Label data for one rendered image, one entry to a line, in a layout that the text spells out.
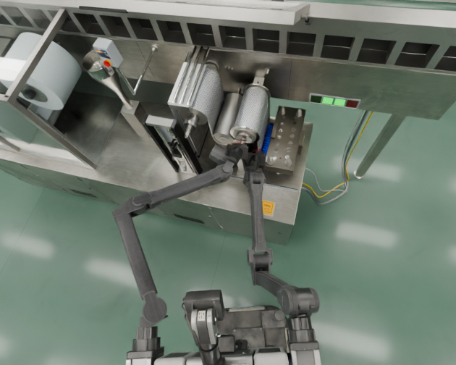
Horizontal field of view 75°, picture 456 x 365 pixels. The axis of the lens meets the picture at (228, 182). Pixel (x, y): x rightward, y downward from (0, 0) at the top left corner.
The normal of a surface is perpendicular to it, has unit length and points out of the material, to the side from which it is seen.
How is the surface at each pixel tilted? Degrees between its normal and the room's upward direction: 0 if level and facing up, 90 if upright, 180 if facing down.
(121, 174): 0
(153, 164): 0
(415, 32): 90
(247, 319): 0
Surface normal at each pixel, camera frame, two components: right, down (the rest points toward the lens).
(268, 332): -0.13, -0.38
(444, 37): -0.26, 0.91
